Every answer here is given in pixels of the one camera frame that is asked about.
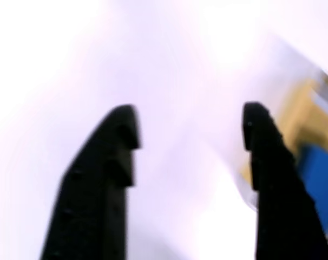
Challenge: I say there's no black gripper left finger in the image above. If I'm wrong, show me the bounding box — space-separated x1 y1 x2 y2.
40 104 142 260

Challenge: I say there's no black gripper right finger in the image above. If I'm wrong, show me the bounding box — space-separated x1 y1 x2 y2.
241 101 328 260

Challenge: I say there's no blue cube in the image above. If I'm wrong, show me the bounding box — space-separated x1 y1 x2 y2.
296 145 328 241

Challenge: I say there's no yellow open cardboard box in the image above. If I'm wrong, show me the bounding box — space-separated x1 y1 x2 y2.
239 69 328 212

